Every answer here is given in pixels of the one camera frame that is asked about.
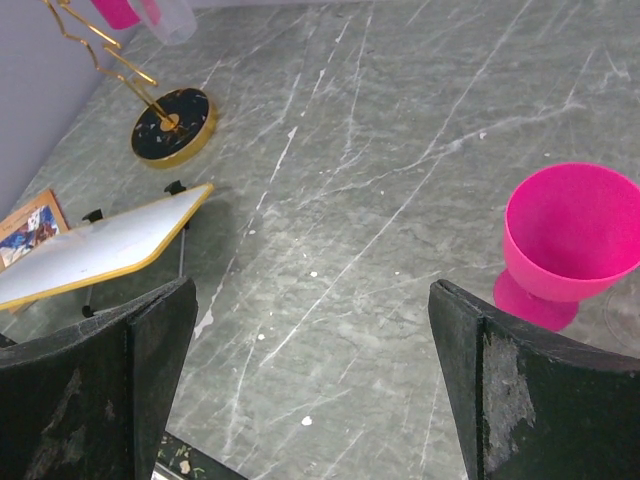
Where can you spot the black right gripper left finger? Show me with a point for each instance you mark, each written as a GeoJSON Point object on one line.
{"type": "Point", "coordinates": [92, 400]}

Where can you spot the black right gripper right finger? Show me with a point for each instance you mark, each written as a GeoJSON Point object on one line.
{"type": "Point", "coordinates": [529, 403]}

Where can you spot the magenta wine glass front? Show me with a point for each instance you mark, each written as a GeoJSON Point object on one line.
{"type": "Point", "coordinates": [571, 231]}

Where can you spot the magenta wine glass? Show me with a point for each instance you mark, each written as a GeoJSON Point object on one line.
{"type": "Point", "coordinates": [122, 14]}
{"type": "Point", "coordinates": [571, 231]}

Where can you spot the clear wine glass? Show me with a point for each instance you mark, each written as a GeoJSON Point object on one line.
{"type": "Point", "coordinates": [172, 22]}

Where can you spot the white gold-framed tray stand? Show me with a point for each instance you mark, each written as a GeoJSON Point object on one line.
{"type": "Point", "coordinates": [106, 249]}

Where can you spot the illustrated picture book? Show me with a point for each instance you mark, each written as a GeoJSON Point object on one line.
{"type": "Point", "coordinates": [29, 226]}

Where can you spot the gold wire glass rack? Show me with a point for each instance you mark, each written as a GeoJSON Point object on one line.
{"type": "Point", "coordinates": [172, 128]}

